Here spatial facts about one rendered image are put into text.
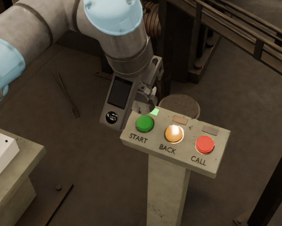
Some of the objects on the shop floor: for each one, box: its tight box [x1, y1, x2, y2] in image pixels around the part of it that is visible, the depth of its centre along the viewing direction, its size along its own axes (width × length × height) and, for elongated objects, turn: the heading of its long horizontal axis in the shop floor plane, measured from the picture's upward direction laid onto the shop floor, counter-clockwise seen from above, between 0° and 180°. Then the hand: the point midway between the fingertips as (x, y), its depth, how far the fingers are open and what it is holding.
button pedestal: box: [120, 106, 231, 226], centre depth 103 cm, size 16×24×62 cm, turn 65°
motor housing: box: [142, 0, 161, 39], centre depth 152 cm, size 13×22×54 cm, turn 65°
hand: (140, 112), depth 77 cm, fingers closed
